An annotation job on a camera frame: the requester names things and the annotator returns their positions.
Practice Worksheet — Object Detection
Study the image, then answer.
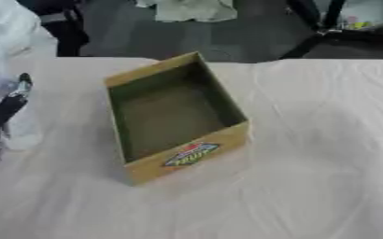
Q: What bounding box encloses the clear plastic bottle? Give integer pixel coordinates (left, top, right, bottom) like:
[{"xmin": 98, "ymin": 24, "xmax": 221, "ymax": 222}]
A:
[{"xmin": 0, "ymin": 0, "xmax": 60, "ymax": 152}]

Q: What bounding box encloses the white cloth bag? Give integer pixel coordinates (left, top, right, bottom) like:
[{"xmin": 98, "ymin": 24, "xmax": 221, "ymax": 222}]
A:
[{"xmin": 133, "ymin": 0, "xmax": 241, "ymax": 23}]

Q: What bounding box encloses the clear bag with coloured items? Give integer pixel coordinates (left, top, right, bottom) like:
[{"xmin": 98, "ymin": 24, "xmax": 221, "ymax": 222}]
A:
[{"xmin": 330, "ymin": 0, "xmax": 383, "ymax": 32}]

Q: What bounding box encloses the black tripod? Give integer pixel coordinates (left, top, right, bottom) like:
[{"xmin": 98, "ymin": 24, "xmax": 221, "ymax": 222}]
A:
[{"xmin": 277, "ymin": 0, "xmax": 383, "ymax": 60}]

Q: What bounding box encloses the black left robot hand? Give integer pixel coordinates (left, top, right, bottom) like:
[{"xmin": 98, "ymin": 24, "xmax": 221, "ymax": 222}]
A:
[{"xmin": 0, "ymin": 72, "xmax": 35, "ymax": 142}]

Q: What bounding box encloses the black chair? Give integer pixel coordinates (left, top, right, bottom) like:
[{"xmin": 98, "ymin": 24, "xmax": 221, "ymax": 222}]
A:
[{"xmin": 15, "ymin": 0, "xmax": 92, "ymax": 58}]

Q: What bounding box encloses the tan cardboard box green inside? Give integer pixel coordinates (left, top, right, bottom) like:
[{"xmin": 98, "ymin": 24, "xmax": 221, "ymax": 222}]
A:
[{"xmin": 101, "ymin": 50, "xmax": 252, "ymax": 187}]

